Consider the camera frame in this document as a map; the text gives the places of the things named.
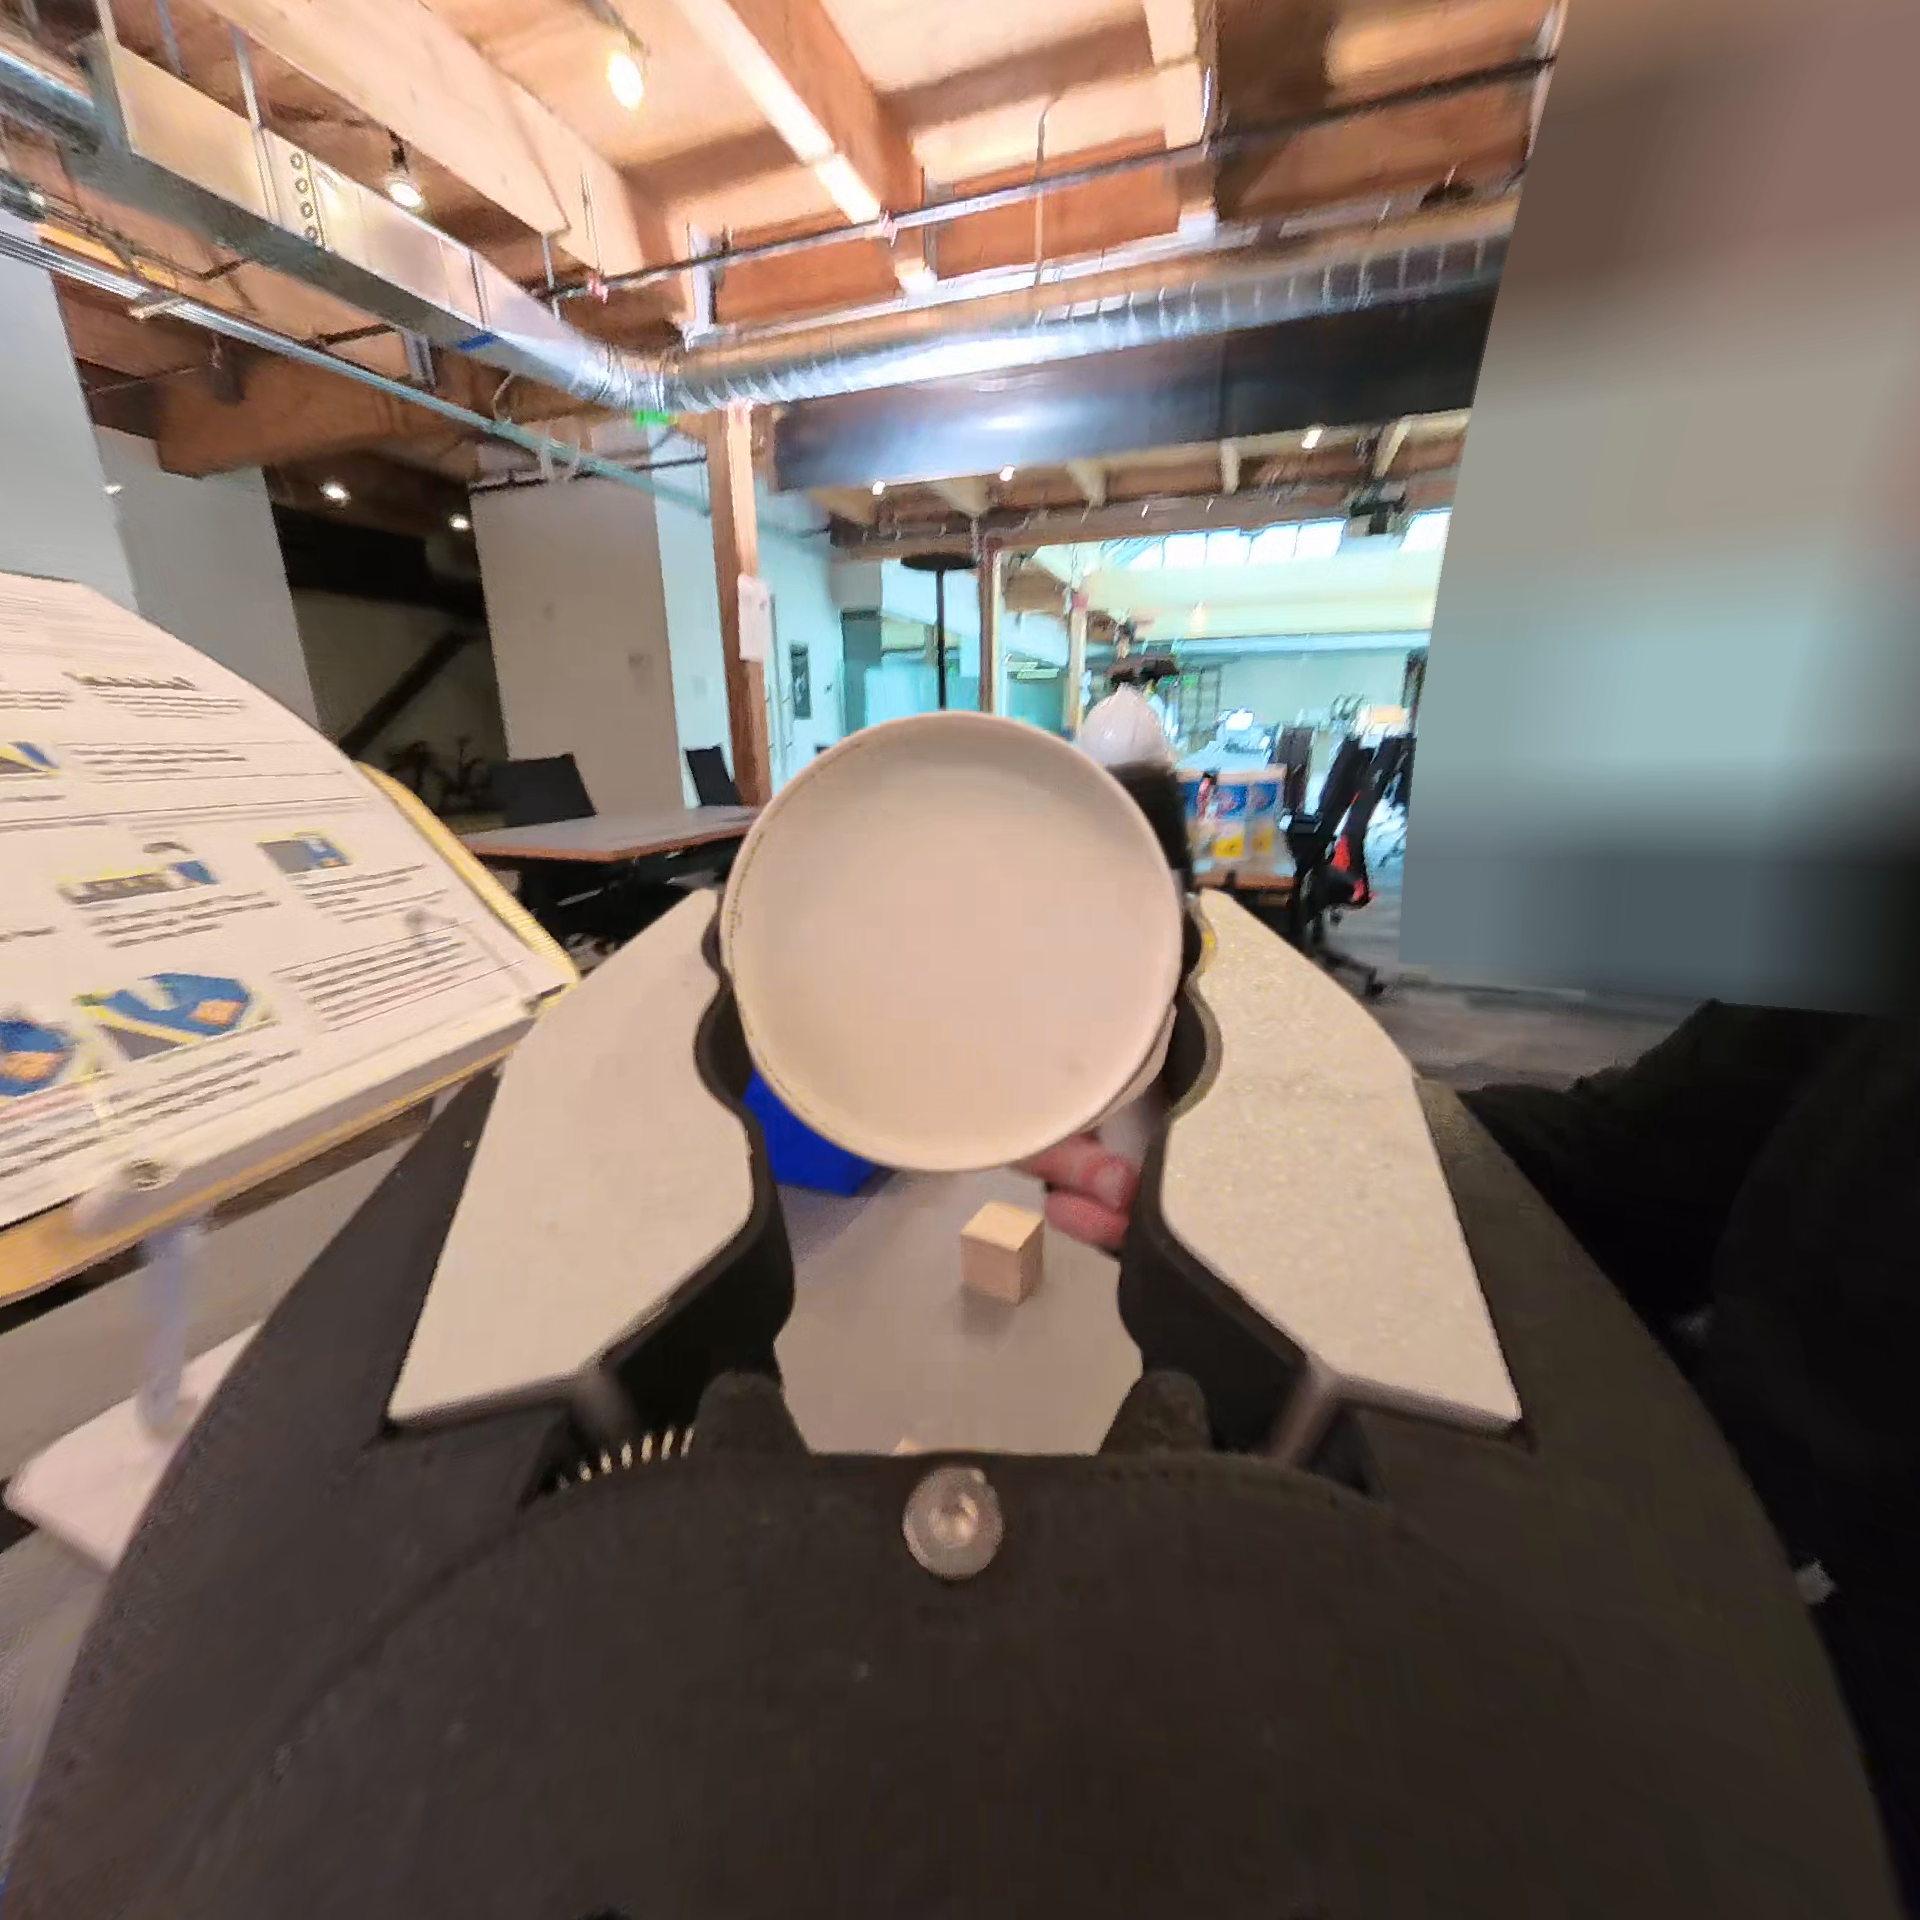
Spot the white board stand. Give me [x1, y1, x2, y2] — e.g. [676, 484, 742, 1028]
[7, 1161, 272, 1568]

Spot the stack of blue-white boxes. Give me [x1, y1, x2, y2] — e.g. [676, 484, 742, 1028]
[1177, 761, 1296, 869]

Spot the black floor lamp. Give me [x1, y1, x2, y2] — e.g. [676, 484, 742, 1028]
[902, 551, 982, 728]

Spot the blue container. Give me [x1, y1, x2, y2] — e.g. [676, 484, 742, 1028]
[743, 1072, 882, 1198]

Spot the white paper cup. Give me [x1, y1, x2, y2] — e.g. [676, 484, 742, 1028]
[719, 710, 1187, 1175]

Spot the wooden post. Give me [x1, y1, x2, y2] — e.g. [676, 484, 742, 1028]
[703, 401, 780, 812]

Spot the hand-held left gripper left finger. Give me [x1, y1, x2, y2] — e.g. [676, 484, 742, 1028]
[387, 884, 799, 1448]

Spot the silver round duct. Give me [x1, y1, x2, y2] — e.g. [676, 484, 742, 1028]
[599, 193, 1518, 422]

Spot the rectangular metal duct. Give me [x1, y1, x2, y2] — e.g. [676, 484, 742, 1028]
[0, 58, 676, 413]

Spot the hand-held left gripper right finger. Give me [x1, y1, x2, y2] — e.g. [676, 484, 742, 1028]
[1119, 888, 1520, 1465]

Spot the printed instruction sheet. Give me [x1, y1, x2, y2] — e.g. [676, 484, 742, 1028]
[0, 569, 579, 1232]

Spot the wooden sheet board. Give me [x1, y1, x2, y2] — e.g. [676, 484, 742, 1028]
[0, 761, 585, 1309]

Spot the long office table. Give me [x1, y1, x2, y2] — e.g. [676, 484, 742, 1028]
[462, 805, 764, 869]

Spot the small wooden cube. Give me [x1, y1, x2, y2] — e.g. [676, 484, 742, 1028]
[958, 1200, 1047, 1300]

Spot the white dome-shaped object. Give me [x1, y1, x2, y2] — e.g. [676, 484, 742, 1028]
[1078, 687, 1175, 770]

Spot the person's black clothing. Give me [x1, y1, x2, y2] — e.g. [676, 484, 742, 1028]
[1463, 1000, 1920, 1920]

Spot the person's right hand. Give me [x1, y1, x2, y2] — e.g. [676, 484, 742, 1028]
[1020, 1132, 1144, 1249]

